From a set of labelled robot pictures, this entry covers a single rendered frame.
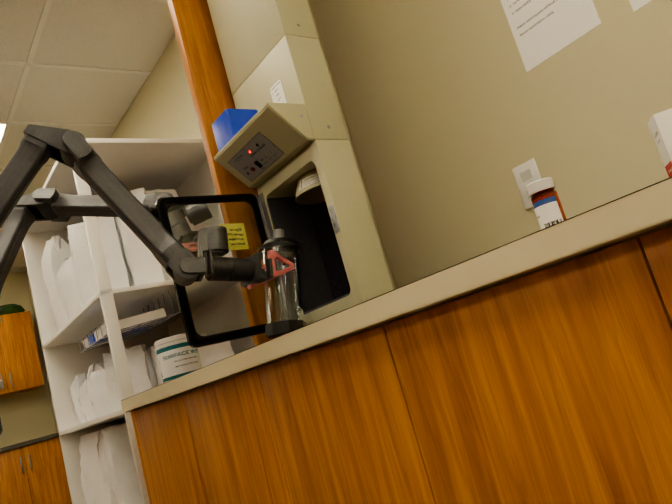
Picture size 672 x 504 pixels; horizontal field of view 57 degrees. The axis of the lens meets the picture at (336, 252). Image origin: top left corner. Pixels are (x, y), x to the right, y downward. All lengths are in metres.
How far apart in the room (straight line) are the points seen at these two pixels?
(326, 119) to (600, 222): 1.02
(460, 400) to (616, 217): 0.37
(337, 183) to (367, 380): 0.63
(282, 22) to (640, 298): 1.24
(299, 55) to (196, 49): 0.45
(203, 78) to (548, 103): 1.01
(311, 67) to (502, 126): 0.53
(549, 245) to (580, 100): 0.86
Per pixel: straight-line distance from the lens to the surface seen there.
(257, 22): 1.83
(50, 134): 1.54
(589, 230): 0.74
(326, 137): 1.61
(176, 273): 1.43
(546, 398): 0.85
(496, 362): 0.89
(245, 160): 1.73
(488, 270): 0.83
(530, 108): 1.67
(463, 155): 1.79
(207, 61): 2.03
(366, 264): 1.53
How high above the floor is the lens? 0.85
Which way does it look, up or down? 10 degrees up
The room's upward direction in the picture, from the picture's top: 16 degrees counter-clockwise
